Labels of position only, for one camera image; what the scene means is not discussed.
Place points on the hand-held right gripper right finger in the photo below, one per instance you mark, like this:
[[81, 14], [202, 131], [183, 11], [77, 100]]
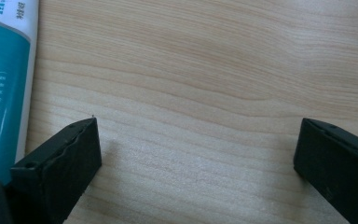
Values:
[[341, 168]]

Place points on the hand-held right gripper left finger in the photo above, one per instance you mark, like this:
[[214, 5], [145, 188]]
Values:
[[59, 174]]

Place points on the teal and white toothpaste tube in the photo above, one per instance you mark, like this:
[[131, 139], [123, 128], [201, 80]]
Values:
[[3, 93]]

